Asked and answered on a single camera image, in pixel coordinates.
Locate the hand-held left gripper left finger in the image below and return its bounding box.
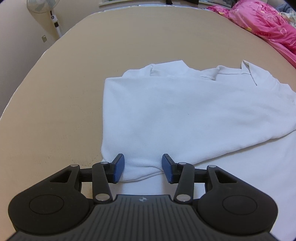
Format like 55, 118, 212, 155
50, 153, 125, 204

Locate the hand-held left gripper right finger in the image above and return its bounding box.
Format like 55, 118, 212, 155
162, 153, 236, 204

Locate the white standing fan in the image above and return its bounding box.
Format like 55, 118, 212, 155
26, 0, 63, 39

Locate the pale floral quilt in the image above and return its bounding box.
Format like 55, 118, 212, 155
278, 6, 296, 24

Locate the pink floral quilt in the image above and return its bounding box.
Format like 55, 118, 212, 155
206, 0, 296, 70

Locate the white long-sleeve shirt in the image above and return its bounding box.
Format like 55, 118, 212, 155
101, 60, 296, 233

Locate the pile of dark clothes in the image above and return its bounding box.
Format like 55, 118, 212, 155
165, 0, 199, 5

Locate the grey-blue cloth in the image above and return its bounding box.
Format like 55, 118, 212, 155
274, 3, 293, 13

